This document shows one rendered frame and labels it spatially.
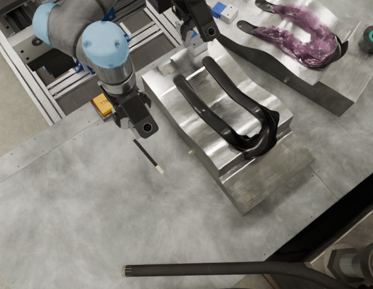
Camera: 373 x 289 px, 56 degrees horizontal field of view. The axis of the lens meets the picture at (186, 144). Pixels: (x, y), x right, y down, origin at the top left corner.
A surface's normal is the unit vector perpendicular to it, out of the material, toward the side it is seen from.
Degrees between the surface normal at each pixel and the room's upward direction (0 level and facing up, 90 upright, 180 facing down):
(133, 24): 0
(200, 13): 33
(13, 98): 0
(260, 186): 0
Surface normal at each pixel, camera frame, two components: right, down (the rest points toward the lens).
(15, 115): 0.00, -0.32
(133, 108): 0.25, 0.11
